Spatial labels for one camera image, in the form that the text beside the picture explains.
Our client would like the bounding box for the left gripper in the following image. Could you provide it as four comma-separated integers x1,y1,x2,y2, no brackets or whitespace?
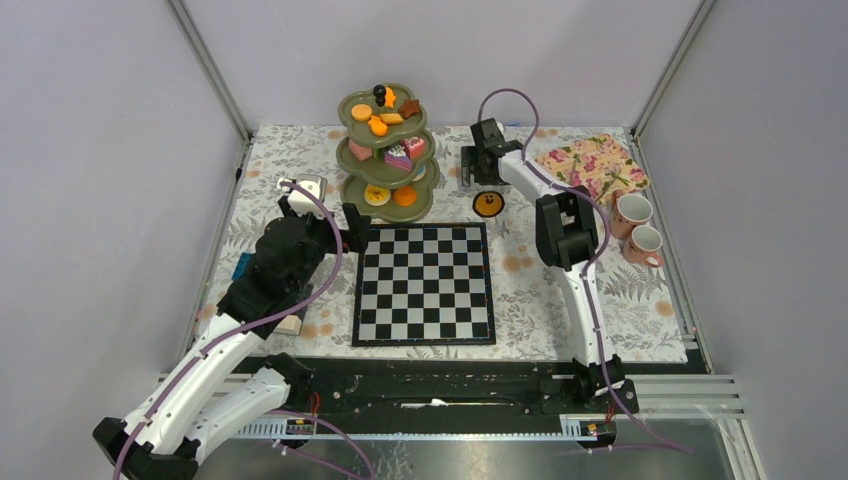
280,196,370,294

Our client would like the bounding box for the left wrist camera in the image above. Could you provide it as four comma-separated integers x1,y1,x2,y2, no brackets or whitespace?
277,174,328,219

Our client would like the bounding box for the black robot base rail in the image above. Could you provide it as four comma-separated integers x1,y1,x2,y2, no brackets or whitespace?
282,357,639,436

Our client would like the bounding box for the pink swirl roll cake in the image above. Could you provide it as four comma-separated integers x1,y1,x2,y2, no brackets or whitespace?
348,139,373,161

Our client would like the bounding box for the square orange cracker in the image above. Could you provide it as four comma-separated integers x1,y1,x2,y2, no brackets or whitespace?
379,112,404,125

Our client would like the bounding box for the yellow frosted donut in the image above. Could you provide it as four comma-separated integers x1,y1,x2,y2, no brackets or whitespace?
363,184,392,207

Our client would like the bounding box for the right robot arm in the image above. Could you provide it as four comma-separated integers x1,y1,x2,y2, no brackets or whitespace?
461,118,615,369

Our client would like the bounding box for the floral serving tray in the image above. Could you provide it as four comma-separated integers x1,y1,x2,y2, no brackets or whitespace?
535,133,651,205

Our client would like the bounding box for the blue frosted donut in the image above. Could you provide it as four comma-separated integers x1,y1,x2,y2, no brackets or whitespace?
413,165,427,182

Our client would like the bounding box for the wooden block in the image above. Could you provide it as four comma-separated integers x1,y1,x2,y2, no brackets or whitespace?
273,315,303,336

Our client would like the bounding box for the blue brick on stick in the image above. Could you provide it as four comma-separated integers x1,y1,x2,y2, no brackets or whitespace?
231,252,254,281

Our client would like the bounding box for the large pink mug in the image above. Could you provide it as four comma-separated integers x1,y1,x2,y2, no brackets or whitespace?
610,190,654,239

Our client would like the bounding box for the black white chessboard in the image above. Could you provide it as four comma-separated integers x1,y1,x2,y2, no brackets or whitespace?
352,222,497,347

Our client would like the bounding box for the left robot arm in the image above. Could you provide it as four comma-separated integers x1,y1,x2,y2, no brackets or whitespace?
93,203,371,479

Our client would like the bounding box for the orange round pastry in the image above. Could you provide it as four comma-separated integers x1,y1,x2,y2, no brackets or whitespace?
392,186,418,208

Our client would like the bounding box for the round orange biscuit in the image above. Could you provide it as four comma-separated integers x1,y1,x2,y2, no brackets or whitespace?
350,103,373,122

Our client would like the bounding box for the purple cake slice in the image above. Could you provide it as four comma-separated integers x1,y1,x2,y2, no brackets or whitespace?
383,144,413,172

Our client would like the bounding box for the orange smiley face coaster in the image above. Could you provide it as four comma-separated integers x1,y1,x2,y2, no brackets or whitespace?
472,191,505,218

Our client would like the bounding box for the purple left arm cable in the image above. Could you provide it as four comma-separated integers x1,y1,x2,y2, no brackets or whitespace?
111,180,344,480

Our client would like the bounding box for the small pink mug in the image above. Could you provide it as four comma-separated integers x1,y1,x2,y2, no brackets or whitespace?
622,225,664,268

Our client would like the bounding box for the green three-tier dessert stand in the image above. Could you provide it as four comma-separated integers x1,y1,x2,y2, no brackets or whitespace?
336,83,440,223

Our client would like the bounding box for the orange fish cookie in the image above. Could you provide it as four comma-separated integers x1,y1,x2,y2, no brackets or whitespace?
384,86,396,108
367,115,388,137

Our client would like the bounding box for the brown star cookie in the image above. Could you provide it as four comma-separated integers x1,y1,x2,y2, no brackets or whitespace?
397,99,421,119

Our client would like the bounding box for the pink cake slice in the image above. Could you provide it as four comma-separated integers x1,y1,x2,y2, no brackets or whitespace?
402,136,427,160

